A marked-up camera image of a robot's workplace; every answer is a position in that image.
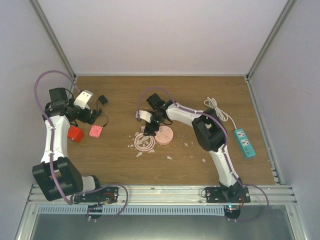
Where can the pink round power socket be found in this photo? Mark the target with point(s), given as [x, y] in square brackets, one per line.
[164, 135]

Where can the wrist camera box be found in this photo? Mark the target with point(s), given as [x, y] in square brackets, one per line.
[83, 99]
[143, 115]

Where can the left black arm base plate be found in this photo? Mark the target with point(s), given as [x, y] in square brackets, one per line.
[107, 195]

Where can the grey slotted cable duct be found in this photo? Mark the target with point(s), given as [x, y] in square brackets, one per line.
[138, 210]

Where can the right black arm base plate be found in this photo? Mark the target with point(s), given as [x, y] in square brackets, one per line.
[227, 195]

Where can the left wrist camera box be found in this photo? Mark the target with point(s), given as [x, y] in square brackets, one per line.
[83, 99]

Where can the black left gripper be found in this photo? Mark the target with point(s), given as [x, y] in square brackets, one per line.
[91, 120]

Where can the black charger with thin cable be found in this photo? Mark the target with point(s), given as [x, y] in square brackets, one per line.
[103, 100]

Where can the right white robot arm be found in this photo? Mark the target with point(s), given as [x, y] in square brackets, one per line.
[210, 134]

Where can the red cube socket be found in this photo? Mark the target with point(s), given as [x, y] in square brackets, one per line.
[75, 134]

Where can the pink square plug adapter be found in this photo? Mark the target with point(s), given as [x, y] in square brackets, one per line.
[95, 131]

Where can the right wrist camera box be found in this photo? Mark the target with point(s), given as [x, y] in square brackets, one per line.
[143, 115]

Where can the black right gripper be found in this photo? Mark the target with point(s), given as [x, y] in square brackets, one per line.
[151, 132]

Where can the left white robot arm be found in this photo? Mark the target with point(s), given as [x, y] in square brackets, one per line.
[56, 175]

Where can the teal power strip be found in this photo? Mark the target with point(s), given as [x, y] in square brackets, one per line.
[244, 143]

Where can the aluminium rail frame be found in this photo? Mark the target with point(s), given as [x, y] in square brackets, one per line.
[180, 195]

